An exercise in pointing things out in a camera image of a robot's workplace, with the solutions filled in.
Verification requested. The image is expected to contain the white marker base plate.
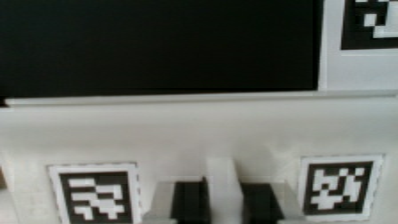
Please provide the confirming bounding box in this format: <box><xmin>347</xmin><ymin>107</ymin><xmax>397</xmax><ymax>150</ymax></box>
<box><xmin>319</xmin><ymin>0</ymin><xmax>398</xmax><ymax>91</ymax></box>

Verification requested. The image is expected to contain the white cabinet door panel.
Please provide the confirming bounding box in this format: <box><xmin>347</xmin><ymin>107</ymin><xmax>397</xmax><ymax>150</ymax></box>
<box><xmin>0</xmin><ymin>90</ymin><xmax>398</xmax><ymax>224</ymax></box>

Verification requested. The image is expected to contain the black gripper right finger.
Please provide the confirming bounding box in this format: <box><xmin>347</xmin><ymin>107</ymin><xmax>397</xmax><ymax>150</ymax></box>
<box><xmin>240</xmin><ymin>183</ymin><xmax>304</xmax><ymax>224</ymax></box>

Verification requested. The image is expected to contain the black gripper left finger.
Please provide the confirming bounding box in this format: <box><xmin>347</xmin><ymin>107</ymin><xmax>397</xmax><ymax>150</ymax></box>
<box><xmin>143</xmin><ymin>176</ymin><xmax>214</xmax><ymax>224</ymax></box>

